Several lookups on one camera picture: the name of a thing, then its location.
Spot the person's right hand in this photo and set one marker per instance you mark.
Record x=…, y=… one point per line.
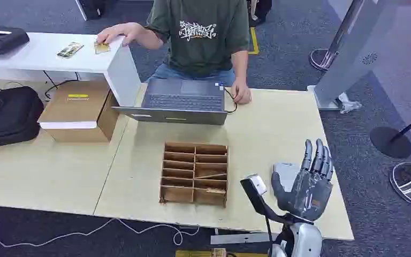
x=118, y=32

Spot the person's left hand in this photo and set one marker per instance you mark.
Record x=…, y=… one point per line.
x=241, y=93

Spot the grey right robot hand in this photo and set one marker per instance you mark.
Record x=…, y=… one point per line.
x=312, y=193

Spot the tan printed card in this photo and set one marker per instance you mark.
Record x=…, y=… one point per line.
x=102, y=49

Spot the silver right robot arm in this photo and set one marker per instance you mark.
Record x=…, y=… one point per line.
x=306, y=241

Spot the grey card reader device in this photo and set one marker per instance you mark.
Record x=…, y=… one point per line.
x=286, y=174

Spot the black cabinet with white edge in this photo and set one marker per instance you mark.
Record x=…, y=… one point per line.
x=90, y=9

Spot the dark-edged printed card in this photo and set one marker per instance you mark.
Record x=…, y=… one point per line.
x=70, y=49

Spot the grey open laptop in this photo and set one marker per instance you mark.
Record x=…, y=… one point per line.
x=184, y=101

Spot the person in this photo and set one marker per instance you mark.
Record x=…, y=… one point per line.
x=202, y=39

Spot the white shelf bench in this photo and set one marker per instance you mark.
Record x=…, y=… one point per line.
x=49, y=56

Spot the brown cardboard box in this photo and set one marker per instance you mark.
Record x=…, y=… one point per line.
x=78, y=110

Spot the slanted card in wooden box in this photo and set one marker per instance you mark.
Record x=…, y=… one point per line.
x=211, y=176

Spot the chrome stanchion with pole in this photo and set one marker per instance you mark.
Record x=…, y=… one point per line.
x=322, y=58

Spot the black stanchion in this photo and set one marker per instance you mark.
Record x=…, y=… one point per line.
x=390, y=142

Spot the printed card in wooden box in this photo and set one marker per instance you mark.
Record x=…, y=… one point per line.
x=215, y=190

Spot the wooden slotted card box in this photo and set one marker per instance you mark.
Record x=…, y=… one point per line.
x=179, y=174

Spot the silver kiosk stand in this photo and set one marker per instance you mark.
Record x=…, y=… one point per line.
x=358, y=46

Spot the yellow board below table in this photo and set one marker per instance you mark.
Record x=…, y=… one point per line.
x=195, y=254

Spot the large black bag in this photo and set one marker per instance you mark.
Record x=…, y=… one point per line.
x=7, y=117

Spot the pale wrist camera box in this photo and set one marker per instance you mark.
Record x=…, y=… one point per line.
x=258, y=184

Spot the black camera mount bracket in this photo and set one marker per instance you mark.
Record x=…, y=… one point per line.
x=258, y=204

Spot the grey metal table bracket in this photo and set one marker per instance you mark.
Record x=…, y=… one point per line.
x=237, y=238

